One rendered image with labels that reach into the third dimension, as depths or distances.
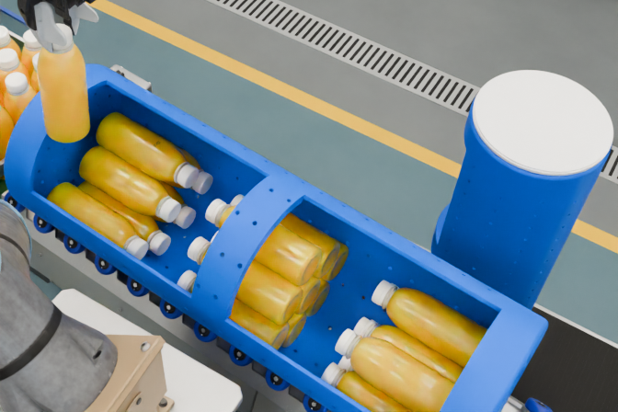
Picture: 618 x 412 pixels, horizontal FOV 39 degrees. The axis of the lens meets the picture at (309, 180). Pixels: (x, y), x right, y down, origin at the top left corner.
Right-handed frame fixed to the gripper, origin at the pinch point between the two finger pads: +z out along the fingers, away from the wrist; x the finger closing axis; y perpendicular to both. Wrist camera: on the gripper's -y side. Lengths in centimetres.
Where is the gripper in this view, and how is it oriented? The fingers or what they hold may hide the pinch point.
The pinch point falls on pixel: (57, 33)
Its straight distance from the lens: 130.7
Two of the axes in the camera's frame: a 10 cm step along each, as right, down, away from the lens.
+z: -0.7, 6.3, 7.8
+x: 5.7, -6.2, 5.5
